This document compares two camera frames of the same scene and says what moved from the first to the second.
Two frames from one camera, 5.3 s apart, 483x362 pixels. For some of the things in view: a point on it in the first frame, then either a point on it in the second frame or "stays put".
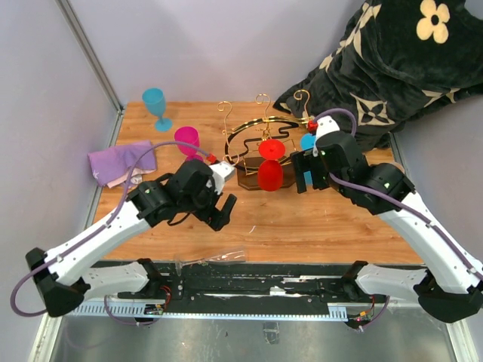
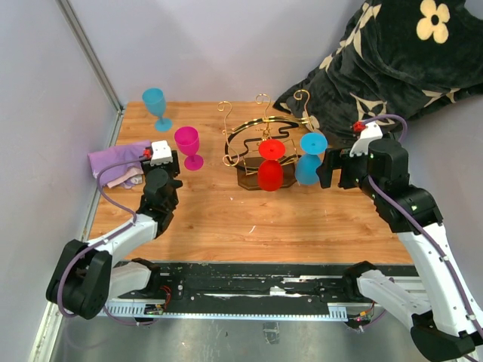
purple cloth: x=112 y=166 stays put
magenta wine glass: x=190 y=135 stays put
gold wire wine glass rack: x=242 y=144 stays put
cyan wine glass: x=155 y=102 stays put
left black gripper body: x=205 y=210 → x=172 y=167
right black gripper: x=305 y=161 → x=335 y=158
